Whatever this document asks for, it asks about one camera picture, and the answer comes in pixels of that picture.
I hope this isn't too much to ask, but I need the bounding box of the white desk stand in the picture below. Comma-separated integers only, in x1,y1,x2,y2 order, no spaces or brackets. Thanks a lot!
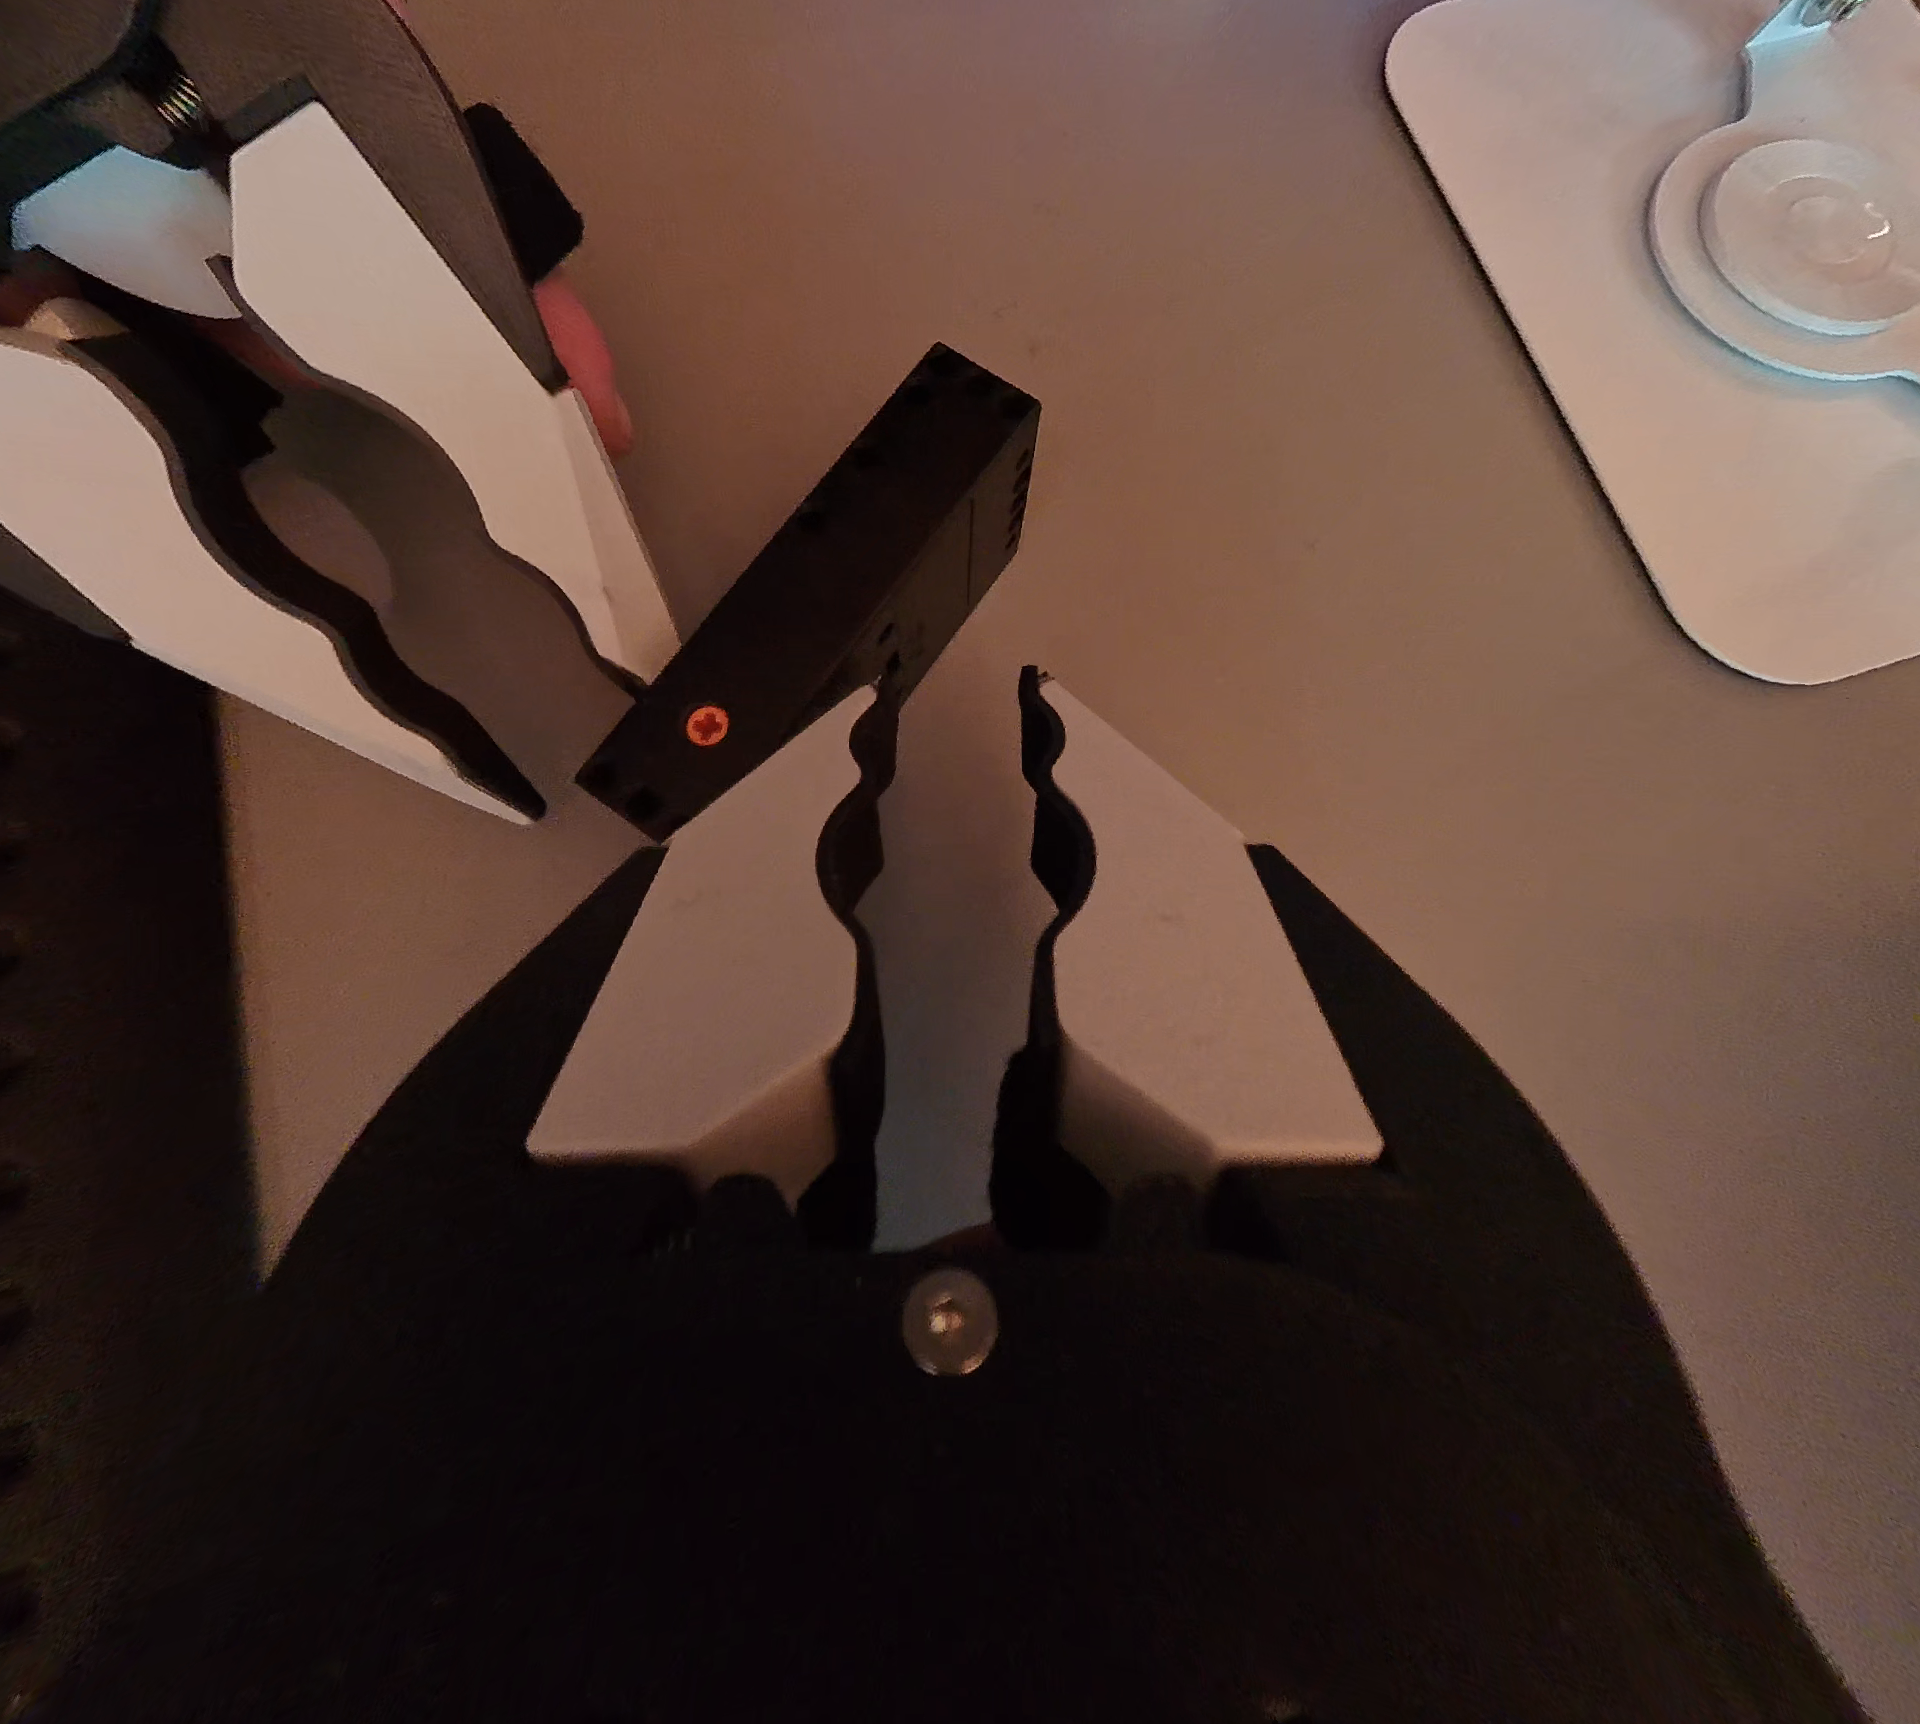
1382,0,1920,689

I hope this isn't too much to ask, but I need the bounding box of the black battery box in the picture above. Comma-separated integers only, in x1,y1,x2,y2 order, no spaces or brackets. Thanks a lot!
574,340,1044,845

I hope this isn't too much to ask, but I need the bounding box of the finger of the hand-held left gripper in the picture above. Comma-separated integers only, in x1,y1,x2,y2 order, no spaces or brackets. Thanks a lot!
202,74,680,705
0,298,551,830

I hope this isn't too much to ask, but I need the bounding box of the person's left hand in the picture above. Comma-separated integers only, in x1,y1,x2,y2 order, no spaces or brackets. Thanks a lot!
214,0,636,459

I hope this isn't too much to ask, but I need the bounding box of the black perforated chair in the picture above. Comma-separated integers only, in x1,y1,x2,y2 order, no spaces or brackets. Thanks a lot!
0,585,273,1724

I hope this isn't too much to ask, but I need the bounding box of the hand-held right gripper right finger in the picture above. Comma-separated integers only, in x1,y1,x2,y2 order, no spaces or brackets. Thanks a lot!
991,666,1386,1257

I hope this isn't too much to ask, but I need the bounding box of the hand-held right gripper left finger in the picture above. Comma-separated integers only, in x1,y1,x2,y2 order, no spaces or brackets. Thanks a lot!
525,678,902,1257

